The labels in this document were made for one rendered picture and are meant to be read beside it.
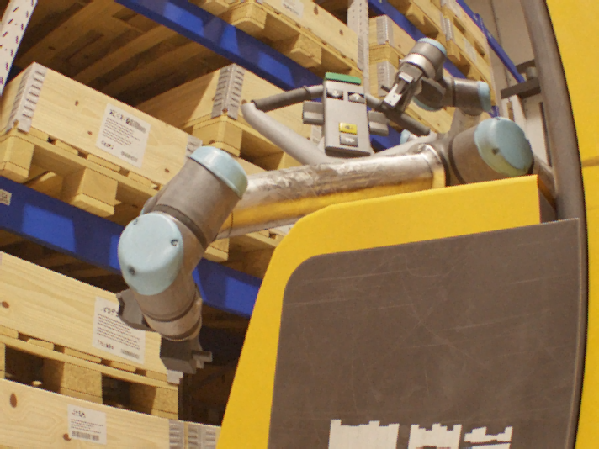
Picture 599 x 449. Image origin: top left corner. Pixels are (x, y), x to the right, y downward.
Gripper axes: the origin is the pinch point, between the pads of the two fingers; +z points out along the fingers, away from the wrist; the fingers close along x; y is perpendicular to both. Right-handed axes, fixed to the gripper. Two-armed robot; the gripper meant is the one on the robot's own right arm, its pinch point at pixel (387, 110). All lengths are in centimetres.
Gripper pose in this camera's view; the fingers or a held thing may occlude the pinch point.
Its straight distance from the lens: 159.6
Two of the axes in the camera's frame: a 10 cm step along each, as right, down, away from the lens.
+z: -4.9, 6.9, -5.4
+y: -8.5, -5.1, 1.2
